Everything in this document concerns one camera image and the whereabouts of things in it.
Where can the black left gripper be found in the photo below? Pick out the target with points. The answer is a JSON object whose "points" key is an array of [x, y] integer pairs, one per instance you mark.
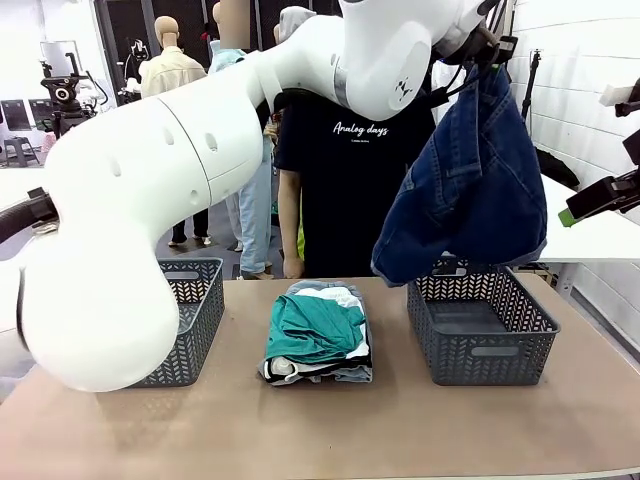
{"points": [[482, 47]]}

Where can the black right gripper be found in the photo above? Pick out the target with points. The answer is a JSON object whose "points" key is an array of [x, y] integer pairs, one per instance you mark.
{"points": [[631, 192]]}

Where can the dark blue denim shorts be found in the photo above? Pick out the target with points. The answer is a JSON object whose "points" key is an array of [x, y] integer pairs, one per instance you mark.
{"points": [[475, 200]]}

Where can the light blue denim shorts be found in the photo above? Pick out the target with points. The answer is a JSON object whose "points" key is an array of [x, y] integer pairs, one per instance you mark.
{"points": [[357, 375]]}

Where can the green t-shirt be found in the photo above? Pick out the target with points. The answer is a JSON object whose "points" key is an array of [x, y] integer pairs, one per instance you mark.
{"points": [[310, 330]]}

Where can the white top with black trim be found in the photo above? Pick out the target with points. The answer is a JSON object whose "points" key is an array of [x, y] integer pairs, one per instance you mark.
{"points": [[280, 369]]}

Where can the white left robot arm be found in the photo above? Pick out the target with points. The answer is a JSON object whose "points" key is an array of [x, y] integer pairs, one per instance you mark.
{"points": [[125, 175]]}

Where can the person's right forearm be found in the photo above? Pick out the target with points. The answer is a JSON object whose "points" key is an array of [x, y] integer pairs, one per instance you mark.
{"points": [[290, 215]]}

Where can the person's right hand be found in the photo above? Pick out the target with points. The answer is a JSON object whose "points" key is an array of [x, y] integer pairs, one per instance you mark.
{"points": [[294, 269]]}

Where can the white table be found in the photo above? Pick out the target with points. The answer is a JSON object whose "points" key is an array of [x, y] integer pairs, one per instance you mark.
{"points": [[20, 180], [590, 235]]}

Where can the black light stand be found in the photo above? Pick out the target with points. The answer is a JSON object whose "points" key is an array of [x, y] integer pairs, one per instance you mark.
{"points": [[531, 85]]}

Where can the black bag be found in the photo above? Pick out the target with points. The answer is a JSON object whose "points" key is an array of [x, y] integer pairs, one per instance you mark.
{"points": [[557, 170]]}

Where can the grey plastic lattice basket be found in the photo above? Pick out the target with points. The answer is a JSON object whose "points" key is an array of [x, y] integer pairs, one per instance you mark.
{"points": [[480, 350], [200, 320]]}

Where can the person in black t-shirt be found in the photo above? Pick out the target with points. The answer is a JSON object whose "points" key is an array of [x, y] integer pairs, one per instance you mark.
{"points": [[350, 200]]}

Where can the mannequin in plaid grey hoodie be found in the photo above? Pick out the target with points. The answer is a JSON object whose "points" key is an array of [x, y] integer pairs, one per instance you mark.
{"points": [[290, 20]]}

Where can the mannequin in light blue fleece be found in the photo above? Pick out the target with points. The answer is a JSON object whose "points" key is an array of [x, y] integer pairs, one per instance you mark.
{"points": [[255, 225]]}

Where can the mannequin in beige shirt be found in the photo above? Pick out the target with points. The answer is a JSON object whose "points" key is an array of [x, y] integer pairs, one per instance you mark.
{"points": [[170, 65]]}

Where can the black monitor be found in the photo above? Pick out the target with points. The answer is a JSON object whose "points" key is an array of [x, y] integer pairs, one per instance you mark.
{"points": [[40, 112], [12, 115]]}

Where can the grey stool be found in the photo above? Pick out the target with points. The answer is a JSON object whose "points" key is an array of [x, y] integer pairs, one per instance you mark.
{"points": [[20, 150]]}

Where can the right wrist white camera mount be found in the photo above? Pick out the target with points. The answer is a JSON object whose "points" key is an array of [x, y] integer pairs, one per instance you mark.
{"points": [[617, 95]]}

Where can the black camera tripod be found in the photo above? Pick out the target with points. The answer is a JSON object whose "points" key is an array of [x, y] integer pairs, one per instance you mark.
{"points": [[62, 95]]}

